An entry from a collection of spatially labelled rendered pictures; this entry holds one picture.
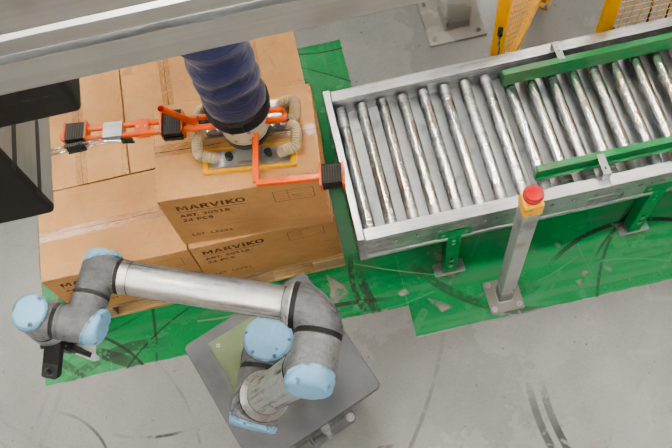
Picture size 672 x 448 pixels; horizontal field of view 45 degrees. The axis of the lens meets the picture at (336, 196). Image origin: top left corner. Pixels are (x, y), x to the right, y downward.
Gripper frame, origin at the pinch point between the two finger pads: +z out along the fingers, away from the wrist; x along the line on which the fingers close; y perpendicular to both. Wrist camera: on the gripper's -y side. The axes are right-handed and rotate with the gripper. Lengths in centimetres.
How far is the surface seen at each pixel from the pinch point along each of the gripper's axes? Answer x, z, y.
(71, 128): 36, 26, 83
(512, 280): -131, 98, 80
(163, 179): 3, 39, 75
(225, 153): -18, 32, 86
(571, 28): -153, 123, 231
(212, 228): -11, 67, 70
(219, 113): -21, 4, 85
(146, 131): 9, 25, 86
